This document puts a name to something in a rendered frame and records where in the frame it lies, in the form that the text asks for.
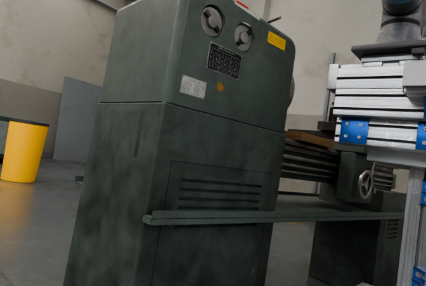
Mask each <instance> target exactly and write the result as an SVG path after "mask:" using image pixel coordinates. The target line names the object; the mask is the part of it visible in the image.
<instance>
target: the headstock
mask: <svg viewBox="0 0 426 286"><path fill-rule="evenodd" d="M242 22H245V23H248V24H249V25H250V26H251V28H250V29H248V28H247V27H246V26H244V25H242V24H240V25H239V23H242ZM294 61H295V44H294V42H293V40H291V38H289V37H288V36H286V35H285V34H284V33H282V32H281V31H279V30H278V29H277V28H275V27H274V26H272V25H271V24H269V23H267V22H266V21H265V20H263V19H262V18H260V21H259V20H258V19H256V18H255V17H254V16H252V15H251V14H249V13H247V12H246V11H245V10H243V9H242V8H241V7H239V6H237V5H236V4H235V2H234V1H233V0H138V1H136V2H134V3H131V4H129V5H127V6H125V7H123V8H121V9H119V10H118V11H117V14H116V18H115V25H114V28H113V34H112V41H111V45H110V50H109V55H108V61H107V65H106V71H105V77H104V81H103V87H102V91H101V98H100V103H122V102H163V101H164V102H167V103H172V104H175V105H179V106H182V107H186V108H191V109H194V110H198V111H201V112H205V113H208V114H212V115H217V116H220V117H224V118H227V119H232V120H236V121H239V122H243V123H246V124H251V125H253V126H258V127H262V128H265V129H270V130H272V131H277V132H280V133H284V131H285V123H286V118H287V109H288V101H289V96H290V88H291V83H292V74H293V69H294Z"/></svg>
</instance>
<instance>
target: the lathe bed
mask: <svg viewBox="0 0 426 286"><path fill-rule="evenodd" d="M141 115H142V116H143V117H140V120H139V123H140V124H139V128H140V129H138V132H139V133H141V132H140V131H141V130H142V129H141V128H142V123H143V121H142V120H143V119H144V113H142V114H141ZM138 118H139V111H138V112H137V111H132V110H119V111H118V110H102V113H101V120H100V125H99V129H98V135H97V139H96V145H95V149H98V150H103V151H106V152H107V151H108V152H110V153H115V154H119V155H123V156H126V157H130V158H131V157H132V150H133V146H134V139H135V135H136V129H137V125H138ZM142 118H143V119H142ZM141 119H142V120H141ZM140 121H141V122H140ZM139 133H138V134H137V140H136V145H135V150H136V151H135V153H136V154H137V152H138V148H136V147H138V146H139V145H138V144H139V141H140V137H141V134H140V135H139ZM138 137H139V139H138ZM135 153H134V154H135ZM136 154H135V155H136ZM135 155H133V156H135ZM340 156H341V152H340V151H336V150H332V149H329V148H324V147H321V146H317V145H312V144H309V143H304V142H301V141H297V140H292V139H289V138H286V140H285V149H284V154H283V162H282V167H281V175H280V177H281V178H290V179H299V180H306V181H315V182H322V183H332V184H337V181H338V175H339V166H340ZM135 157H136V156H135ZM394 169H397V170H399V169H398V168H393V167H388V166H385V165H382V164H378V163H376V167H375V177H374V182H373V187H375V188H376V189H380V190H391V189H395V185H396V174H393V172H394Z"/></svg>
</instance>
